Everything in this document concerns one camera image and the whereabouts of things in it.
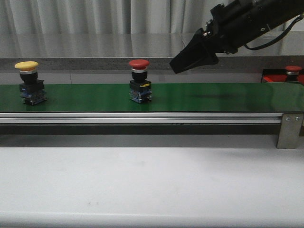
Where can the green conveyor belt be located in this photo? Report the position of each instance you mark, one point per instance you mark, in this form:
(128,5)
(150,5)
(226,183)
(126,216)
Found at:
(183,97)

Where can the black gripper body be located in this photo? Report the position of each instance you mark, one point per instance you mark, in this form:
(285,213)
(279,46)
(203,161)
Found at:
(242,21)

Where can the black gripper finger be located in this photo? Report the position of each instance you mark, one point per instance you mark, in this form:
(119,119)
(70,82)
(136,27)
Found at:
(186,60)
(195,45)

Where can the red plastic tray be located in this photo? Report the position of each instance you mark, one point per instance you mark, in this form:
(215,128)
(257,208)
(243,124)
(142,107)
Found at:
(280,79)

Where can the left grey stone slab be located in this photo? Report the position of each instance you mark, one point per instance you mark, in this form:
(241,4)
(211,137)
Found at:
(88,52)

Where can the grey pleated curtain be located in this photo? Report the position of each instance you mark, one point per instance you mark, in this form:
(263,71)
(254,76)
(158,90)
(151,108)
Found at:
(103,16)

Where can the steel conveyor support bracket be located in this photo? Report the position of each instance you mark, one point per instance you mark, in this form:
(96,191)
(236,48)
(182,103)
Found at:
(291,124)

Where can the red mushroom push button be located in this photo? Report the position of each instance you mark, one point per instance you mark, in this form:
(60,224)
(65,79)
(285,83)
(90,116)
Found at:
(292,73)
(140,88)

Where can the aluminium conveyor side rail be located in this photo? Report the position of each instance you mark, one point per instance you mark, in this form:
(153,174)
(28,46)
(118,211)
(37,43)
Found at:
(140,118)

